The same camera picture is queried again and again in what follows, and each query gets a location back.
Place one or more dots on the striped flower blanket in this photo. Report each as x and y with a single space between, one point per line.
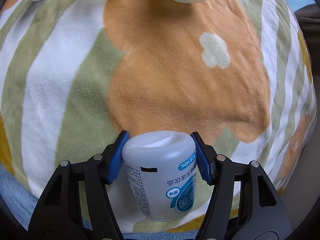
74 73

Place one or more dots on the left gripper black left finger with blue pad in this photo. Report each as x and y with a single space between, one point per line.
75 204

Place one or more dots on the white blue-label yogurt bottle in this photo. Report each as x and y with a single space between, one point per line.
161 168

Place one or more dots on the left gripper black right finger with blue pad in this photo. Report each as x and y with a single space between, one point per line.
244 202

